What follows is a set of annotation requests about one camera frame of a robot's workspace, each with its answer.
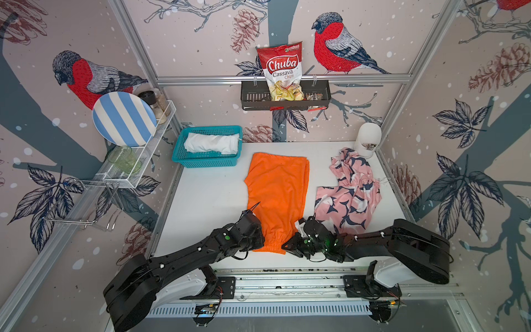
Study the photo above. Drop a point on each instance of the teal plastic basket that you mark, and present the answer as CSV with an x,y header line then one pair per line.
x,y
207,159

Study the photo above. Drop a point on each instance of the blue white striped plate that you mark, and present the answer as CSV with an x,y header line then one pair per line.
x,y
124,119

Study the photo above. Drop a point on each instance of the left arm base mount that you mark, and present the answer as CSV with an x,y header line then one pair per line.
x,y
213,286

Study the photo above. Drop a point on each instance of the orange cloth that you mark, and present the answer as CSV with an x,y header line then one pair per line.
x,y
277,189

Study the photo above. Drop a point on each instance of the white shorts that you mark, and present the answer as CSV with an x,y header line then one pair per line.
x,y
223,144

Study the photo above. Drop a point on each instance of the red Chuba chips bag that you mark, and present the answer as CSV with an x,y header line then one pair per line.
x,y
283,71

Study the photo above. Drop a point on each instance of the white mannequin head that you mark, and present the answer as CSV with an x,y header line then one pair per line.
x,y
368,139

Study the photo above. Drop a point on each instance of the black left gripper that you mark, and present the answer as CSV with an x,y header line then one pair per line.
x,y
261,242

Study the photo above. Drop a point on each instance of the metal wire rack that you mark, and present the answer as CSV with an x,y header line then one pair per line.
x,y
85,204

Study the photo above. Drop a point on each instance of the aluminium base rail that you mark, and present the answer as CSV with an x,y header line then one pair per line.
x,y
268,285

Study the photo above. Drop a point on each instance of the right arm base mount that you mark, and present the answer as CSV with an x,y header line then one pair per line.
x,y
366,287

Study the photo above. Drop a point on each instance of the pink patterned cloth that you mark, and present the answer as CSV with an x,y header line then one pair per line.
x,y
348,207

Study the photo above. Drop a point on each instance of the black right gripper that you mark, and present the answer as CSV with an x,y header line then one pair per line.
x,y
294,245

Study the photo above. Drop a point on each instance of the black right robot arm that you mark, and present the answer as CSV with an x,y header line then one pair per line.
x,y
423,252

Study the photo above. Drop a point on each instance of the green glass cup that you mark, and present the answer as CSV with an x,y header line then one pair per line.
x,y
125,159

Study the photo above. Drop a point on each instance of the beige spice jar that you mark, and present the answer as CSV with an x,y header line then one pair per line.
x,y
160,110

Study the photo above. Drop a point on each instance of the clear acrylic wall shelf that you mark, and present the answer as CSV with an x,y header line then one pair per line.
x,y
112,174

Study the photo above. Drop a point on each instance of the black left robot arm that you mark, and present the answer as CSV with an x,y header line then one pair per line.
x,y
131,293

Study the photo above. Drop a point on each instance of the dark lid spice jar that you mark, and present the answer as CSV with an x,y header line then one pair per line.
x,y
150,98

